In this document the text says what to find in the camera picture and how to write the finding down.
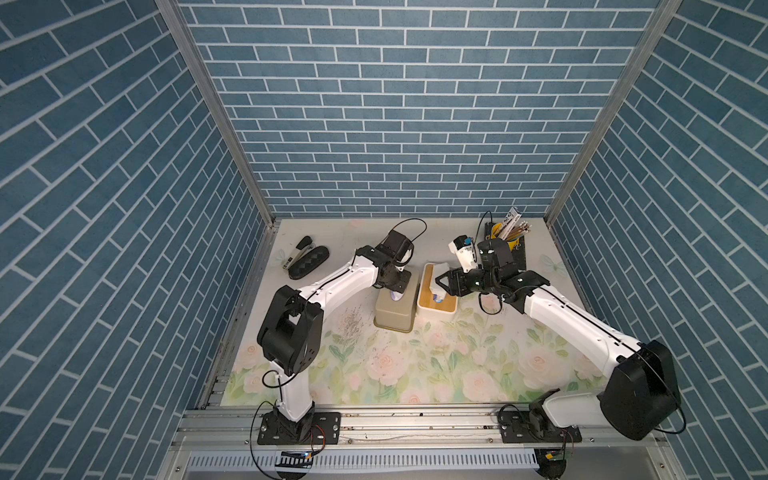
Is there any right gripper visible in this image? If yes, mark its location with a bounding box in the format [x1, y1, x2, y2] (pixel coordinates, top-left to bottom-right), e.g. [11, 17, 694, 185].
[434, 266, 496, 297]

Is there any white box wooden lid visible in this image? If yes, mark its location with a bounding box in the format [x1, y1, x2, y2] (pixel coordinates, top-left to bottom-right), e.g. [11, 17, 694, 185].
[417, 262, 458, 314]

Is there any white tissue box base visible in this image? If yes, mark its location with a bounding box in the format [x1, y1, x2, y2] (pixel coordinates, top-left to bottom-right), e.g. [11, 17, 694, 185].
[416, 262, 460, 321]

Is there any beige tissue box base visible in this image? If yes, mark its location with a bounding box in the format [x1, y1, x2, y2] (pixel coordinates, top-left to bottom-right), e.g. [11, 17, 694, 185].
[373, 280, 418, 333]

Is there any blue white tissue pack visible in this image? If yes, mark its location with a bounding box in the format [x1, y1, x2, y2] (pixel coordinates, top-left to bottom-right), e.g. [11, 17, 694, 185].
[429, 262, 450, 304]

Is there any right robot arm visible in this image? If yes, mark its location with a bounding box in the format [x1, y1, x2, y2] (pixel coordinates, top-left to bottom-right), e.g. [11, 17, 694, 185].
[436, 235, 683, 441]

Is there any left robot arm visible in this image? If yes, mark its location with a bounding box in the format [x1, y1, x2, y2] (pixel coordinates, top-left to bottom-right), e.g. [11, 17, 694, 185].
[257, 229, 414, 445]

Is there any black book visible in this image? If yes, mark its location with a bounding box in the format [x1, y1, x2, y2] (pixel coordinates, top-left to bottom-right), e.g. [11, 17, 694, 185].
[483, 221, 527, 270]

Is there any yellow pen cup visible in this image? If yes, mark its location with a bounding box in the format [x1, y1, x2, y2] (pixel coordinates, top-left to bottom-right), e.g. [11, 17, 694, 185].
[490, 223, 523, 251]

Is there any black glasses case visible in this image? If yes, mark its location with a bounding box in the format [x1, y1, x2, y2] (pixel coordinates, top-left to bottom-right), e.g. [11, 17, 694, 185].
[288, 246, 330, 280]

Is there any floral table mat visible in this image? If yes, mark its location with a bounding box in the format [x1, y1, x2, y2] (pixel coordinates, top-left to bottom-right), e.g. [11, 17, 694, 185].
[222, 219, 605, 406]

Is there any beige black stapler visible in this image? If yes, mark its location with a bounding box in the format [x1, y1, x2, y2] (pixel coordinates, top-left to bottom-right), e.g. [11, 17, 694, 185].
[282, 235, 314, 270]

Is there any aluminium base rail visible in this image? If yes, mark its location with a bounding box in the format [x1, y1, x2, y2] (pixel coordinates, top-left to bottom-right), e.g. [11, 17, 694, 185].
[158, 404, 684, 479]

